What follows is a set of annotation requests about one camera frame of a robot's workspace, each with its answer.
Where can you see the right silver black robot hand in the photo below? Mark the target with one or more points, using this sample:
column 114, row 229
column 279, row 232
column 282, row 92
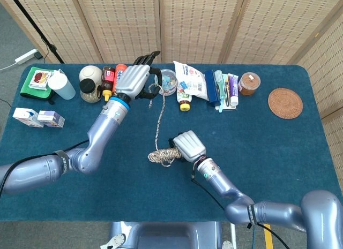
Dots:
column 190, row 147

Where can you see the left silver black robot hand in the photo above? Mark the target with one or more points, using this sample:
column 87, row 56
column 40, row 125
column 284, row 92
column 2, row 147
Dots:
column 132, row 79

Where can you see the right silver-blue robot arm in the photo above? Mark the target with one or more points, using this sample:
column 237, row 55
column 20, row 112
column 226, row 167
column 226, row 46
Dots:
column 281, row 212

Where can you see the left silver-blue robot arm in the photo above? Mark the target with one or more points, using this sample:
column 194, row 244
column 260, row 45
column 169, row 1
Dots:
column 101, row 134

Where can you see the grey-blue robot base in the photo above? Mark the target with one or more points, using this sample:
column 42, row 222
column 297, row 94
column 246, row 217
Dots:
column 166, row 235

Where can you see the orange drink can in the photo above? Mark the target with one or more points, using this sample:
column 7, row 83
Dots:
column 118, row 75

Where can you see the brown sauce bottle yellow cap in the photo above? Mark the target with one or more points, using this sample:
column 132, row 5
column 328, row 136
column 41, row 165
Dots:
column 107, row 77

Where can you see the clear tub of clips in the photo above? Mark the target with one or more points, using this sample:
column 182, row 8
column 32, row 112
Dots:
column 169, row 80

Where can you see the white round bowl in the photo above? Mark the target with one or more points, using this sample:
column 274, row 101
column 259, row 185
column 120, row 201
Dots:
column 89, row 72

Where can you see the glass jar black lid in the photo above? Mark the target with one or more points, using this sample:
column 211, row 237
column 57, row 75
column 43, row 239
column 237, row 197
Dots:
column 89, row 95

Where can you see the small white bottle yellow cap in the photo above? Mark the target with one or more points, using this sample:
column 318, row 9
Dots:
column 184, row 99

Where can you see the white backing card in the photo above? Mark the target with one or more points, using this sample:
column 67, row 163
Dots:
column 227, row 107

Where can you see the navy blue box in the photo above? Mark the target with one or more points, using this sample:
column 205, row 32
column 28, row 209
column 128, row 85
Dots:
column 211, row 91

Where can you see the white printed plastic bag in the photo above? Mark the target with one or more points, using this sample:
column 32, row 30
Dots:
column 193, row 77

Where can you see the blue felt table cover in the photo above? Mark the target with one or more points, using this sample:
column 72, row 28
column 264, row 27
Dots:
column 254, row 158

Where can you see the slim purple yellow tube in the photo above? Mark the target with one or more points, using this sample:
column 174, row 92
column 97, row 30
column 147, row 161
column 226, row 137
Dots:
column 226, row 88

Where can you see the pale blue plastic cup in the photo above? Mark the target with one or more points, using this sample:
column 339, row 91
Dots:
column 63, row 89

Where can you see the purple white toothpaste tube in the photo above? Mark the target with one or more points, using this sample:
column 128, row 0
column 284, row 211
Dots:
column 233, row 88

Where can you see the teal brush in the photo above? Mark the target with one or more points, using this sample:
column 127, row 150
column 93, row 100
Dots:
column 219, row 77

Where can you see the bamboo folding screen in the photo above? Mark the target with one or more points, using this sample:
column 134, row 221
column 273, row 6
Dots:
column 187, row 24

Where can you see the clear jar of rubber bands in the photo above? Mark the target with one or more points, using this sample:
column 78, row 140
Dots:
column 249, row 84

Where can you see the black tripod stand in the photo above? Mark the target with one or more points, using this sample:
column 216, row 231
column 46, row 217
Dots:
column 51, row 48

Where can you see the white purple carton box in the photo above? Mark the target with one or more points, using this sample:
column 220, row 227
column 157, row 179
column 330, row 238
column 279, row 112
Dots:
column 51, row 119

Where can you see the white snack packet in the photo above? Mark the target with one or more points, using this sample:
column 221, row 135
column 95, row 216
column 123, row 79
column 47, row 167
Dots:
column 40, row 79

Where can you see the round woven rattan coaster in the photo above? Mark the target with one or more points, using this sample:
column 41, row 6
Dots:
column 285, row 103

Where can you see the green cloth pouch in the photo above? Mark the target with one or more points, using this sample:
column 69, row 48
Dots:
column 26, row 89

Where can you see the white power strip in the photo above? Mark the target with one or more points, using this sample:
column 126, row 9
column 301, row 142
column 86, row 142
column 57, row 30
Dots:
column 26, row 56

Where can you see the white blue carton box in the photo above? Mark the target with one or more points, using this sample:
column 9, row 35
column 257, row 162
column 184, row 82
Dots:
column 25, row 117

